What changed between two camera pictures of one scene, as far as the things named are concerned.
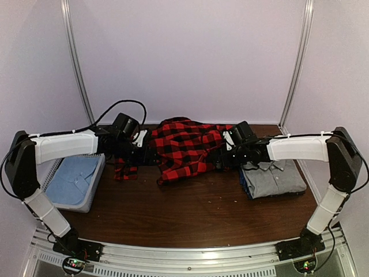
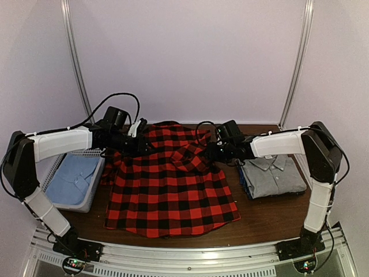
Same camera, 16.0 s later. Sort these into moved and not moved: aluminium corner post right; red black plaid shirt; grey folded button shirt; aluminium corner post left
Moved: red black plaid shirt
Not moved: aluminium corner post right; aluminium corner post left; grey folded button shirt
